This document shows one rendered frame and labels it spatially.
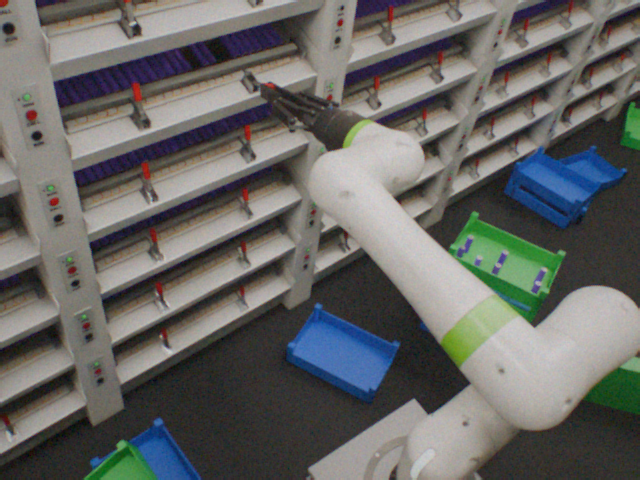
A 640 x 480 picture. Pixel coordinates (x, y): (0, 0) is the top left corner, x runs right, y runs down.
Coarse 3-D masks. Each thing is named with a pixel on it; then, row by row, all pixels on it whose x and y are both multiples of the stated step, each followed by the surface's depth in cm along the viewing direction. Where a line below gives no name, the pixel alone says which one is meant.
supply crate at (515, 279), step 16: (480, 224) 197; (464, 240) 197; (480, 240) 197; (496, 240) 197; (512, 240) 194; (464, 256) 192; (496, 256) 193; (512, 256) 194; (528, 256) 194; (544, 256) 191; (560, 256) 186; (480, 272) 182; (512, 272) 189; (528, 272) 190; (496, 288) 183; (512, 288) 180; (528, 288) 185; (544, 288) 175; (528, 304) 180
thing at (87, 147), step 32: (288, 32) 148; (288, 64) 144; (320, 64) 143; (160, 96) 128; (192, 96) 130; (224, 96) 133; (256, 96) 137; (64, 128) 114; (96, 128) 119; (128, 128) 122; (160, 128) 124; (192, 128) 132; (96, 160) 120
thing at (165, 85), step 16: (288, 48) 143; (224, 64) 134; (240, 64) 136; (256, 64) 140; (176, 80) 128; (192, 80) 130; (112, 96) 121; (128, 96) 122; (144, 96) 125; (64, 112) 116; (80, 112) 117; (96, 112) 120
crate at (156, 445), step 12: (156, 420) 168; (144, 432) 168; (156, 432) 171; (168, 432) 169; (132, 444) 168; (144, 444) 171; (156, 444) 171; (168, 444) 172; (108, 456) 163; (144, 456) 169; (156, 456) 169; (168, 456) 169; (180, 456) 167; (156, 468) 167; (168, 468) 167; (180, 468) 168; (192, 468) 163
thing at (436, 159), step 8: (424, 144) 225; (432, 144) 222; (440, 144) 221; (424, 152) 220; (432, 152) 223; (440, 152) 222; (424, 160) 221; (432, 160) 223; (440, 160) 224; (448, 160) 221; (424, 168) 220; (432, 168) 221; (440, 168) 222; (424, 176) 218; (432, 176) 224; (416, 184) 218; (400, 192) 214; (328, 216) 196; (328, 224) 195; (336, 224) 196; (320, 232) 192
